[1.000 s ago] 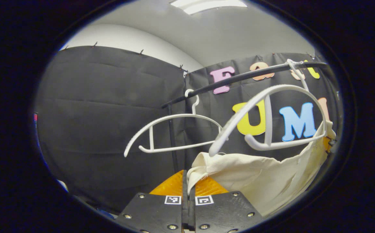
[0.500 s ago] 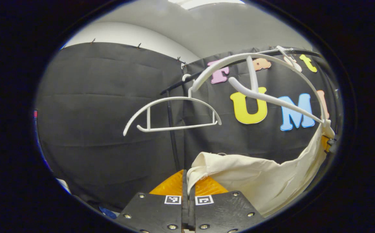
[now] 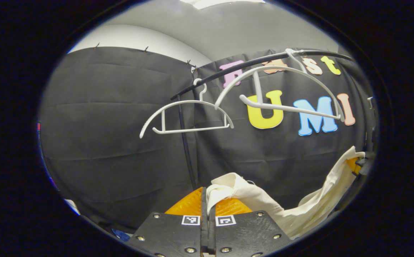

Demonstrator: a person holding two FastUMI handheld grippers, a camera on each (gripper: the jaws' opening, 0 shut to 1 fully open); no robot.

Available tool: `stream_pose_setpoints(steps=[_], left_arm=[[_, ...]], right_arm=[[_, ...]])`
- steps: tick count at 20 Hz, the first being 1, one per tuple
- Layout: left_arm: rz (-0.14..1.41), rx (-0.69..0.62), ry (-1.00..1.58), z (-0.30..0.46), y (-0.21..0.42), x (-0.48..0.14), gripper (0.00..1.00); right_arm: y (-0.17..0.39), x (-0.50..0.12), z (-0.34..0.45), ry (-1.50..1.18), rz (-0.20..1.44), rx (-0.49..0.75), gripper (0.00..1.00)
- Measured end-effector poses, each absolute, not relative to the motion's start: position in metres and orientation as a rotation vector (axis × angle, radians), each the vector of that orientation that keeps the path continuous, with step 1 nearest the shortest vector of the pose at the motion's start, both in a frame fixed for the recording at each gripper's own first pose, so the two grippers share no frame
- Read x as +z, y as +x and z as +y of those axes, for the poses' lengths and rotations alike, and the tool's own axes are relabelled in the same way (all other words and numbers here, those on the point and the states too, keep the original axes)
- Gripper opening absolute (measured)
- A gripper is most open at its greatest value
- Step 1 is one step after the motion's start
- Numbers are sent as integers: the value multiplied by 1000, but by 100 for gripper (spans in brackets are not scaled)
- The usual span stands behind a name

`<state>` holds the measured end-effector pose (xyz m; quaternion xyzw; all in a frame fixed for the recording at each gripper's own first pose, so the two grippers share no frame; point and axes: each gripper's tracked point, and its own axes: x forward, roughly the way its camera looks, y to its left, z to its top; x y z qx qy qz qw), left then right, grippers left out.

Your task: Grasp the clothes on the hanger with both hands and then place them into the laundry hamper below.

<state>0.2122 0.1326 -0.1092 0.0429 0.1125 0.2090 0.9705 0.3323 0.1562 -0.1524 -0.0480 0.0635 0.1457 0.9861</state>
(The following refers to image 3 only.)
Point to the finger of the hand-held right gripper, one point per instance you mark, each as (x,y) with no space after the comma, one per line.
(365,162)

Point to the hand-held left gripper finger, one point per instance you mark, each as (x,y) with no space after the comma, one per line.
(211,233)
(203,228)

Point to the cream collared shirt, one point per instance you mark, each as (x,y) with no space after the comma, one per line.
(257,198)

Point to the large white clothes hanger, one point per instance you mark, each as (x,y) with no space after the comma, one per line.
(289,109)

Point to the small white clothes hanger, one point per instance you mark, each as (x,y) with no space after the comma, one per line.
(192,129)

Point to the blue item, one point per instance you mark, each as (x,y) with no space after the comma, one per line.
(121,235)

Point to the black backdrop cloth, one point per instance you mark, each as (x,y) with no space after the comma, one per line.
(103,142)

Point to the large ceiling light panel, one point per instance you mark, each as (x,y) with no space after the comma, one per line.
(221,3)

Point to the black clothes rail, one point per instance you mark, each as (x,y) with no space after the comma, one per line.
(214,76)

